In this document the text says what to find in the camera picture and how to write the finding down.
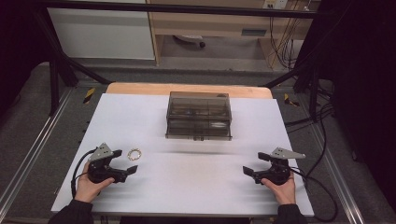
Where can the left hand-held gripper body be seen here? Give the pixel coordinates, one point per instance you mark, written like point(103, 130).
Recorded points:
point(99, 171)

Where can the black metal stand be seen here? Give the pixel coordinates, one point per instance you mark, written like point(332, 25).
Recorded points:
point(54, 81)
point(313, 90)

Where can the white power outlet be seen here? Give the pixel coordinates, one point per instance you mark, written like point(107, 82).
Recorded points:
point(275, 3)

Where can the office chair base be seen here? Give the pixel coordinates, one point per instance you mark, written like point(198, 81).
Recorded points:
point(188, 38)

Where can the person's right hand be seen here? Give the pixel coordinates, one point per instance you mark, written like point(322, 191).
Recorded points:
point(285, 193)

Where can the yellow black floor tape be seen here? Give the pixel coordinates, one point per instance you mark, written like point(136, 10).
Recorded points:
point(89, 95)
point(289, 100)

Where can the white cabinet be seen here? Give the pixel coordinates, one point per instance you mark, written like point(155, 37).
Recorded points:
point(99, 31)

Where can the person's left hand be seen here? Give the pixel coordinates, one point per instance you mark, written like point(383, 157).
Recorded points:
point(87, 188)

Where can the white table board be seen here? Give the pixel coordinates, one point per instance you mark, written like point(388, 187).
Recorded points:
point(193, 174)

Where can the smoky transparent drawer box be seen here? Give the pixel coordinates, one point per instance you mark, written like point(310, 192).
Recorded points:
point(199, 115)

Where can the black horizontal frame bar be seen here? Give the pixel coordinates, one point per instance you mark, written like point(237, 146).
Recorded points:
point(186, 8)

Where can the aluminium rail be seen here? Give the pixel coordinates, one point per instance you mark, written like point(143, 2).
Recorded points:
point(337, 180)
point(34, 146)

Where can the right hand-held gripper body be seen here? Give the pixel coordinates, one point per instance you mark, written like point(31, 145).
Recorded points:
point(277, 174)

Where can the wooden desk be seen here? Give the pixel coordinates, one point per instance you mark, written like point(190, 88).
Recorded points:
point(202, 23)

